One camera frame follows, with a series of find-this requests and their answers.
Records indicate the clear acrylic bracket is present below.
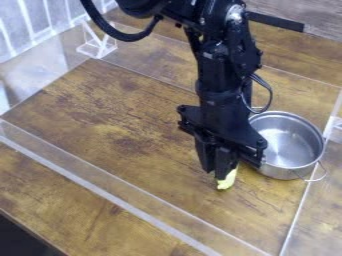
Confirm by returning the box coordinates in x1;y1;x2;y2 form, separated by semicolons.
75;21;117;59

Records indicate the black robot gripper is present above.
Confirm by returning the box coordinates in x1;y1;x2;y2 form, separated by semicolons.
176;83;267;180

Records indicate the black wall strip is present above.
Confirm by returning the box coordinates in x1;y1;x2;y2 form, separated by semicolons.
248;11;304;33

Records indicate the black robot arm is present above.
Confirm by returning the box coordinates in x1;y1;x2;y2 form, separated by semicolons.
116;0;267;181

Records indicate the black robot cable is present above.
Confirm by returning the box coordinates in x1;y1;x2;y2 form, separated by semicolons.
78;0;162;43

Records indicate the stainless steel pot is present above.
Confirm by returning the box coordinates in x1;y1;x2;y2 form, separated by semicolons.
249;111;327;182

